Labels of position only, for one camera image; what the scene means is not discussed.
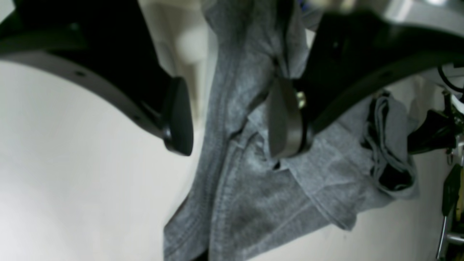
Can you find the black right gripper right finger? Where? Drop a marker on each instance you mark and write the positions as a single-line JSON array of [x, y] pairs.
[[352, 56]]

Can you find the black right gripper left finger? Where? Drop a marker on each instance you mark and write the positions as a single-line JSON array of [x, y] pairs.
[[103, 46]]

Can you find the grey T-shirt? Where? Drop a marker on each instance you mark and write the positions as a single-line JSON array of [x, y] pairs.
[[244, 202]]

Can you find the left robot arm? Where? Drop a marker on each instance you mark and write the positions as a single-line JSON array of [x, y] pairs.
[[443, 130]]

